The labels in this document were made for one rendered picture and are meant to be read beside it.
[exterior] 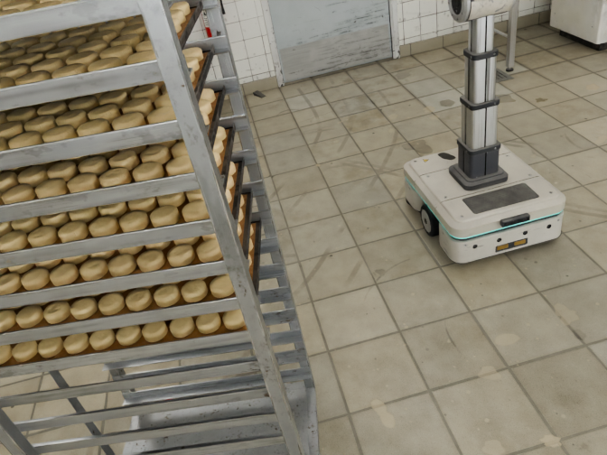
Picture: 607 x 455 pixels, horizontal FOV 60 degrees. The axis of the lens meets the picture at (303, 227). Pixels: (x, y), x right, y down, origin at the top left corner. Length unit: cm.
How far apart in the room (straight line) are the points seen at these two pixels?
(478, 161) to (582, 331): 82
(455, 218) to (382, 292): 45
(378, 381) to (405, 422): 19
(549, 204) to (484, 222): 29
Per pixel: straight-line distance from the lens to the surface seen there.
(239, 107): 125
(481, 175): 253
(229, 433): 185
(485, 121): 241
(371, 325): 223
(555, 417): 200
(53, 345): 124
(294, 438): 129
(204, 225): 90
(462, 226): 231
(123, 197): 90
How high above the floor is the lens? 163
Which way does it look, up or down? 35 degrees down
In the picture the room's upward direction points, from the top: 12 degrees counter-clockwise
